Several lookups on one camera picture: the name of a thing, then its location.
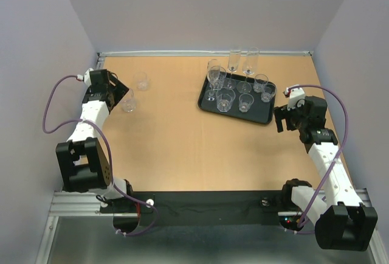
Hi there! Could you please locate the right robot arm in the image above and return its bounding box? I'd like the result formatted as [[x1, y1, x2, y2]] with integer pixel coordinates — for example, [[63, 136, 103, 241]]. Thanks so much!
[[274, 88, 378, 251]]

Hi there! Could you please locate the purple cable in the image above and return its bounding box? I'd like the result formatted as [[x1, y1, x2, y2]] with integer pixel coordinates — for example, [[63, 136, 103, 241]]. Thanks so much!
[[41, 74, 159, 237], [282, 85, 349, 235]]

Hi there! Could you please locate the wide clear cup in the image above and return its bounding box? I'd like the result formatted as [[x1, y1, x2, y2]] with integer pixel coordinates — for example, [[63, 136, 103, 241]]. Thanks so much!
[[120, 88, 136, 113]]

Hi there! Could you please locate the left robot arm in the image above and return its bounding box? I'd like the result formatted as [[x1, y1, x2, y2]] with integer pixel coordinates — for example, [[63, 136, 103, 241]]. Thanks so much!
[[55, 69, 135, 212]]

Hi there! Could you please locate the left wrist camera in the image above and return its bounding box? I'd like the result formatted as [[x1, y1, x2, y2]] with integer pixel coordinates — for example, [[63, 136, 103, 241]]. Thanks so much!
[[82, 68, 94, 87]]

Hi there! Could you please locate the faceted tumbler glass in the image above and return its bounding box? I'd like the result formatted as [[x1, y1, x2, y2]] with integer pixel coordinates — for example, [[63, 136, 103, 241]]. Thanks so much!
[[215, 67, 227, 91]]

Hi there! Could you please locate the tall champagne flute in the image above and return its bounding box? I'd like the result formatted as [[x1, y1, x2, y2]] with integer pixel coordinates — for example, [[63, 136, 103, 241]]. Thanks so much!
[[236, 47, 260, 94]]

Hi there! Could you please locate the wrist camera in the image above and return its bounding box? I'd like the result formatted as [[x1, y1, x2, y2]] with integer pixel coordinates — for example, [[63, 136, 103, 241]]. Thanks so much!
[[284, 85, 306, 111], [82, 68, 94, 87]]

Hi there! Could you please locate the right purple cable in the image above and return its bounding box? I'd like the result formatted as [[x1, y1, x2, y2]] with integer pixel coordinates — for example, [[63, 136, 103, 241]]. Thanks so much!
[[282, 85, 349, 235]]

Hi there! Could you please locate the clear wine glass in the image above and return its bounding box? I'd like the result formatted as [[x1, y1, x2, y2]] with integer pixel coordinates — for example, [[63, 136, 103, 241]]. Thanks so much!
[[206, 59, 221, 102]]

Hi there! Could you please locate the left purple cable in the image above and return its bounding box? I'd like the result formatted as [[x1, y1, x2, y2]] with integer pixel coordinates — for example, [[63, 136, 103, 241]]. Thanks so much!
[[41, 74, 159, 237]]

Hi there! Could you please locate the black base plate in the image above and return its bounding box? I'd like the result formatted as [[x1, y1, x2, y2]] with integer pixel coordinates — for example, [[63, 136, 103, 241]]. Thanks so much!
[[96, 190, 302, 231]]

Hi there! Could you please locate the large faceted tumbler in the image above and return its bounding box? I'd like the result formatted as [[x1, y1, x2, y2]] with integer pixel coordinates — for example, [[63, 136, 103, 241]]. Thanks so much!
[[216, 88, 236, 113]]

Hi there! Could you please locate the small shot glass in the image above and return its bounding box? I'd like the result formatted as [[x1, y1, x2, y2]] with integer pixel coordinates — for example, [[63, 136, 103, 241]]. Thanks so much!
[[238, 94, 254, 113], [134, 72, 150, 91]]

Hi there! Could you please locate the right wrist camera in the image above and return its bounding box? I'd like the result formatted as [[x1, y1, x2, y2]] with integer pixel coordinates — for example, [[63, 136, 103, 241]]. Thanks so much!
[[284, 85, 306, 111]]

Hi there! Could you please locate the etched stemmed glass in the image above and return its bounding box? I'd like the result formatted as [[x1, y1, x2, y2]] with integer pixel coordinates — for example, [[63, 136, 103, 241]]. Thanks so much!
[[224, 47, 241, 89]]

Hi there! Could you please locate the black plastic tray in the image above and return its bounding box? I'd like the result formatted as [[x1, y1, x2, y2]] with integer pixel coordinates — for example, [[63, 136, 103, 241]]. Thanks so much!
[[198, 77, 275, 125]]

